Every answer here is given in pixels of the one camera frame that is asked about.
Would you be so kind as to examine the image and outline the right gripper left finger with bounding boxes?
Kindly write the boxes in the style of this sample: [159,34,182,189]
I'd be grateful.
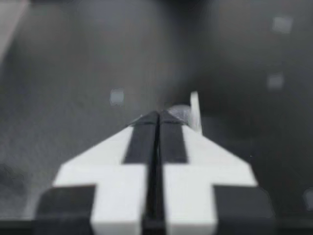
[31,110,158,235]

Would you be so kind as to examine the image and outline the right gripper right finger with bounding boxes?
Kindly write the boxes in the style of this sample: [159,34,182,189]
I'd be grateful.
[157,109,276,235]

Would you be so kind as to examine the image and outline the clear plastic cup with lid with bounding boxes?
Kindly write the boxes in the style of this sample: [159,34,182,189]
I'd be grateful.
[167,91,203,135]

